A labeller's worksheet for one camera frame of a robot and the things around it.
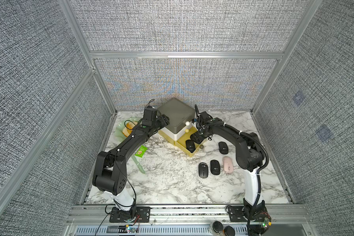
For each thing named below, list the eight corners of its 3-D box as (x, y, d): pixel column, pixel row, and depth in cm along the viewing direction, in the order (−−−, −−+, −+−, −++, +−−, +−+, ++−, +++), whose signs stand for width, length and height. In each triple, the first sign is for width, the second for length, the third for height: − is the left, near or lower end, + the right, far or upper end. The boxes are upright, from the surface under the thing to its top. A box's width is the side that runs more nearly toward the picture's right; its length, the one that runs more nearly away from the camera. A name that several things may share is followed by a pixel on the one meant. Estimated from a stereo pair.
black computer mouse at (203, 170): (199, 178, 87) (199, 176, 85) (197, 164, 93) (198, 162, 91) (208, 178, 87) (209, 176, 85) (206, 164, 93) (207, 162, 91)
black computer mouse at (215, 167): (211, 174, 88) (212, 173, 86) (209, 161, 94) (209, 159, 92) (220, 174, 88) (221, 173, 86) (217, 161, 94) (218, 159, 92)
